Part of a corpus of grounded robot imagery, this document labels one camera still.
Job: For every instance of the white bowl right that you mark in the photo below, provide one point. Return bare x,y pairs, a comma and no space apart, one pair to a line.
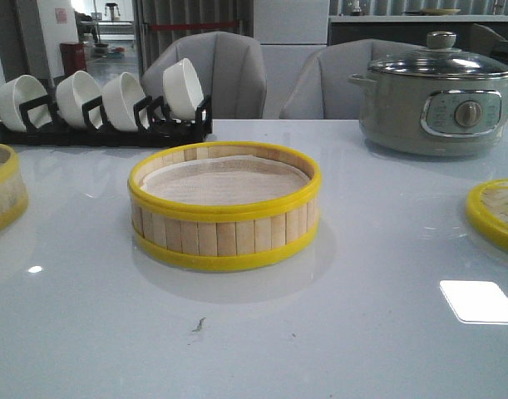
182,89

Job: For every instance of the grey chair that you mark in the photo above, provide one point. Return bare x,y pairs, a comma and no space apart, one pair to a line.
230,68
322,89

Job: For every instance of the yellow plate on shelf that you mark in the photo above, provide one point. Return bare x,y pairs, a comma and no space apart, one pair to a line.
440,11

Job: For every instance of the woven bamboo steamer lid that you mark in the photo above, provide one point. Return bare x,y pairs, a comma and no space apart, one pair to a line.
487,211

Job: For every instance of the grey-green electric cooking pot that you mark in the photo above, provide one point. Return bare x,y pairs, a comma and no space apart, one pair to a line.
431,115

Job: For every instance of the bamboo steamer tray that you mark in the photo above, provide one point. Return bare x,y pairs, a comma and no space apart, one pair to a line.
13,192
225,237

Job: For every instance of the grey chair right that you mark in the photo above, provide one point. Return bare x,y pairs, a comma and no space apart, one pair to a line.
322,89

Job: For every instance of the white bowl far left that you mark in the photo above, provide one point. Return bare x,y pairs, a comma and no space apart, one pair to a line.
13,94

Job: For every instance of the grey chair left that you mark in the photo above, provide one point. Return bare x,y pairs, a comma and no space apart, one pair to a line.
230,68

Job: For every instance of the black bowl rack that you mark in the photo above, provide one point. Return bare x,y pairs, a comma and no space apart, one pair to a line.
155,128

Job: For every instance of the white bowl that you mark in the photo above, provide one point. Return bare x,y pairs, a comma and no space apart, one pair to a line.
13,94
119,96
182,89
72,93

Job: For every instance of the white cabinet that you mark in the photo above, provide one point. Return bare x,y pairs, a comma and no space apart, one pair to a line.
288,31

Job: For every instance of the white steamer liner paper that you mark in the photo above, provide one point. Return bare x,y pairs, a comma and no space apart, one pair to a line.
229,180

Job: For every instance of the glass pot lid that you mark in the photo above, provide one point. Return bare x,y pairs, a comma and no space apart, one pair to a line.
440,59

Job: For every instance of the red bin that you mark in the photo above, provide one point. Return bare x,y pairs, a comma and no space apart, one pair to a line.
73,57

